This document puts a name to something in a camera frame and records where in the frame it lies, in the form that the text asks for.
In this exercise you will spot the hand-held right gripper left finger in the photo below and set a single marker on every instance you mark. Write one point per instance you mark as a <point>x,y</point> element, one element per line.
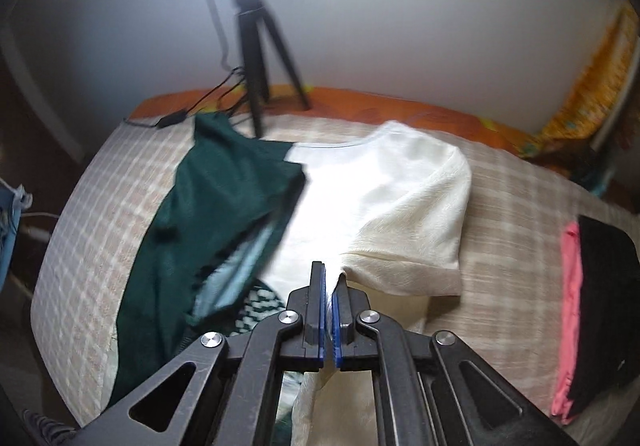
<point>324,356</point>

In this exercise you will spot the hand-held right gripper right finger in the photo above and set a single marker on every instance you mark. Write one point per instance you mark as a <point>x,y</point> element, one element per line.
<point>337,341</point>

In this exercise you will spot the green and white shirt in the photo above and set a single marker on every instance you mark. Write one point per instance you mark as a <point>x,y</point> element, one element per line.
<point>390,206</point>

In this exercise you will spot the beige checked blanket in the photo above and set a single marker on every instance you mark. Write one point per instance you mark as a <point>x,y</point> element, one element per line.
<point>500,226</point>

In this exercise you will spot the pink folded cloth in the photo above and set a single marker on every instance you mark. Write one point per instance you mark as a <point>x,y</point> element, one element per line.
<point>570,301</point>

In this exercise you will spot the orange bedsheet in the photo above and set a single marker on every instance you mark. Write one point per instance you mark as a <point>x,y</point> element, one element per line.
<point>400,113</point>

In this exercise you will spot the black folded cloth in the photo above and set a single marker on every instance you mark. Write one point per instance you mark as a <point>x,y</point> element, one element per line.
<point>610,301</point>

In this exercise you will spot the dark striped object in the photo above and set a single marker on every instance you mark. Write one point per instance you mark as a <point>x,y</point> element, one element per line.
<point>45,428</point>

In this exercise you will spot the black tripod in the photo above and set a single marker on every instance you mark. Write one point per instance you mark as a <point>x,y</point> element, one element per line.
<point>250,25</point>

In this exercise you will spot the blue object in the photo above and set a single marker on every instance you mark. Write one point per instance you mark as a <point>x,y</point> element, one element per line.
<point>10,226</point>

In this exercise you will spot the yellow orange patterned cloth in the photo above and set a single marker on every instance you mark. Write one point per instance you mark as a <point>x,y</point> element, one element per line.
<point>600,90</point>

